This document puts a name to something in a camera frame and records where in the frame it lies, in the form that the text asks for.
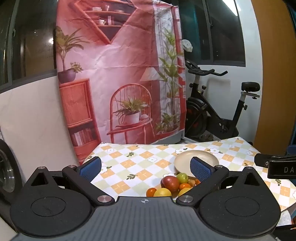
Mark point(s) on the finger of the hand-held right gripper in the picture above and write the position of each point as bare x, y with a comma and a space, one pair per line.
284, 157
282, 170

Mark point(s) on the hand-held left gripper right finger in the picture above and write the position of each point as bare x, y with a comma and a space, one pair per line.
201, 169

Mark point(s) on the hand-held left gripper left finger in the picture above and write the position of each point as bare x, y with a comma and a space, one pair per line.
90, 169

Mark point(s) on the orange tangerine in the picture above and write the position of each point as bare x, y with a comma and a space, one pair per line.
184, 186
197, 182
151, 191

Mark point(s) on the small brown longan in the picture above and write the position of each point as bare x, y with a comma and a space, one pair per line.
191, 183

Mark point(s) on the green apple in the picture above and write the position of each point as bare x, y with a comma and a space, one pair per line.
182, 177

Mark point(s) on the beige round plate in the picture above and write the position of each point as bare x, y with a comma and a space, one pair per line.
182, 160

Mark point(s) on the yellow lemon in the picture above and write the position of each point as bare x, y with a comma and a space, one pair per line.
185, 191
162, 192

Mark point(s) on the red apple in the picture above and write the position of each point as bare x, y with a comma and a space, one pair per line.
170, 183

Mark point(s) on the blue curtain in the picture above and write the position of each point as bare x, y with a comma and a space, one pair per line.
292, 150

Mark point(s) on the black exercise bike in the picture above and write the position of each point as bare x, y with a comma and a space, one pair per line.
217, 125

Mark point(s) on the checkered floral tablecloth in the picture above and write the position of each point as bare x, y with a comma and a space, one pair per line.
138, 160

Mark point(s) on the brown wooden door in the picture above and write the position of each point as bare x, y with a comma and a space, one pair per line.
277, 92

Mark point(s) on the pink printed backdrop cloth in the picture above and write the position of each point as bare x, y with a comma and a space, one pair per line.
129, 58

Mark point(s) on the white plastic bag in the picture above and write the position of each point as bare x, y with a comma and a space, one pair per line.
187, 45

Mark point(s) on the dark glass window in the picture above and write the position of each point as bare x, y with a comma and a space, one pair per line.
222, 34
34, 41

